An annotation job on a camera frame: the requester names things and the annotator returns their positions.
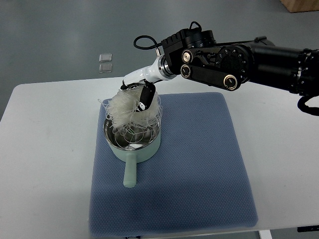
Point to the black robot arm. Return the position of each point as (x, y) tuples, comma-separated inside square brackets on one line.
[(195, 55)]

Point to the upper metal floor plate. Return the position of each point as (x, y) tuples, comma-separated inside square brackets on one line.
[(105, 57)]

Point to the blue grey table mat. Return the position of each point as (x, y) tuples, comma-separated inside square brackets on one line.
[(197, 179)]

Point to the wire steaming rack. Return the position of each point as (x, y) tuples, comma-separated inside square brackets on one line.
[(134, 138)]

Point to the mint green steel pot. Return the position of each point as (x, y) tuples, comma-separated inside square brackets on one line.
[(132, 157)]

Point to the white vermicelli bundle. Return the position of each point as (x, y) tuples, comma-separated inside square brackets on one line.
[(122, 111)]

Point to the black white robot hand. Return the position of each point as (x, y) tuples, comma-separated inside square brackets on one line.
[(146, 76)]

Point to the white table leg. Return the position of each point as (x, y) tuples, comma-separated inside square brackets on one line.
[(265, 234)]

